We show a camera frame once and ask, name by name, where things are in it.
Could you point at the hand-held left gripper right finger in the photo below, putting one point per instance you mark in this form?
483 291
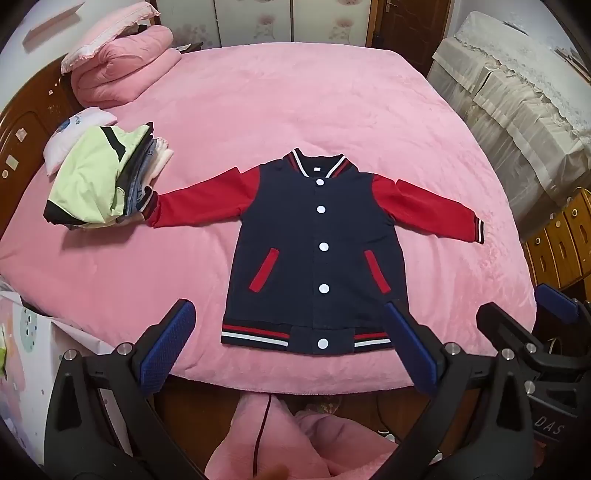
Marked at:
413 344

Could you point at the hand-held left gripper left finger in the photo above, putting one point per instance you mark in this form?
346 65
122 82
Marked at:
168 344

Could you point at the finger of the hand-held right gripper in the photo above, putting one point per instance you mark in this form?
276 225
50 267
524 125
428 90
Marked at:
503 323
556 302

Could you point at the navy and red varsity jacket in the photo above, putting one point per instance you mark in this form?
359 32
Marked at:
286 230

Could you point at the stack of folded clothes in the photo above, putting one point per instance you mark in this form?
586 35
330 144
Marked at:
87 175

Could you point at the yellow wooden boxes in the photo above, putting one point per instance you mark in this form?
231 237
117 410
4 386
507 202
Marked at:
558 240

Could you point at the patterned paper gift bag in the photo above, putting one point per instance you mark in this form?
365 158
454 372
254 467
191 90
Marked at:
27 346

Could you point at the pink fleece clothing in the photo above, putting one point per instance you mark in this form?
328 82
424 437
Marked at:
286 443

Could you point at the folded blue jeans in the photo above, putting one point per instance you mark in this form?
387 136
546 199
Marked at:
138 184

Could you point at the folded cream garment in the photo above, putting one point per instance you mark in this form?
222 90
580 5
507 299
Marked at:
161 159

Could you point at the lace-covered furniture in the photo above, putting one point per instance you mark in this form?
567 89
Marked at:
521 101

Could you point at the white printed pillow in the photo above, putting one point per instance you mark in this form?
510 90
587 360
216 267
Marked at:
69 134

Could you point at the brown wooden headboard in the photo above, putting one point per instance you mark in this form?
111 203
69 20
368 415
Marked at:
23 134

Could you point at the pink fleece bed blanket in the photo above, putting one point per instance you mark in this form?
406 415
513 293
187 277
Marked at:
277 106

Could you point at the folded pink quilt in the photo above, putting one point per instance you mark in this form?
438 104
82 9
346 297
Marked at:
124 64

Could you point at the brown wooden door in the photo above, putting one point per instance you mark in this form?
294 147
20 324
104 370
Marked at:
415 18

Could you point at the pink lace-trimmed pillow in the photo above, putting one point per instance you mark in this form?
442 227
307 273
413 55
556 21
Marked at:
111 23

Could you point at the floral wardrobe doors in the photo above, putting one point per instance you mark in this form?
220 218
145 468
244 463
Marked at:
240 23

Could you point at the pink wall strip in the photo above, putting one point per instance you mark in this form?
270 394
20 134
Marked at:
41 32

